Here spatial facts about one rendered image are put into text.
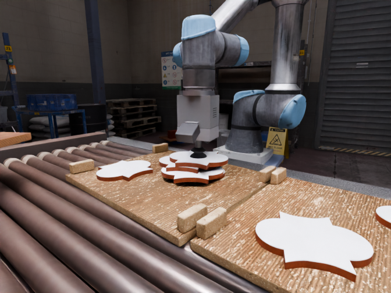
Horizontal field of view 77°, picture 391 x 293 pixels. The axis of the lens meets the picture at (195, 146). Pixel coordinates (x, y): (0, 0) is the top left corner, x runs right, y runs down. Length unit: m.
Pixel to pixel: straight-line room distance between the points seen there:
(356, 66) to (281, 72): 4.26
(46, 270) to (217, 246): 0.23
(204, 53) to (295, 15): 0.42
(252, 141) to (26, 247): 0.75
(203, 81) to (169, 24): 5.90
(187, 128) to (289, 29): 0.50
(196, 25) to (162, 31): 5.97
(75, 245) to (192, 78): 0.38
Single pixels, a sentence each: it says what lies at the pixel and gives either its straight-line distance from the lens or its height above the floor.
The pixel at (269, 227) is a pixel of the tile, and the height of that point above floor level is 0.95.
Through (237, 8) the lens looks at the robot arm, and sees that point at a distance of 0.87.
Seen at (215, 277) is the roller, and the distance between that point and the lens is 0.37.
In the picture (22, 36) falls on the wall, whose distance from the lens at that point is 5.58.
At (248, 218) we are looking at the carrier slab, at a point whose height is 0.94.
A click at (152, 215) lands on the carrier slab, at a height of 0.94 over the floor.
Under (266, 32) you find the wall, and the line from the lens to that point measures 5.40.
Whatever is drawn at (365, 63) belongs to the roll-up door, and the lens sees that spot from 5.12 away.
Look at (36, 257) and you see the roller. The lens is 0.44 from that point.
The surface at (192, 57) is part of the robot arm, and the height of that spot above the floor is 1.21.
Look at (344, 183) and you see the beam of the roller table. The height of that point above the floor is 0.92.
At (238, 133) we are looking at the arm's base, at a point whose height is 0.98.
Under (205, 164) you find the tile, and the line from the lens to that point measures 0.55.
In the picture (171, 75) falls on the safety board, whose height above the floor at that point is 1.43.
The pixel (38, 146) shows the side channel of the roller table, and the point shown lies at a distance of 1.06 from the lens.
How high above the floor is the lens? 1.15
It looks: 14 degrees down
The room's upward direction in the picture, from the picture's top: straight up
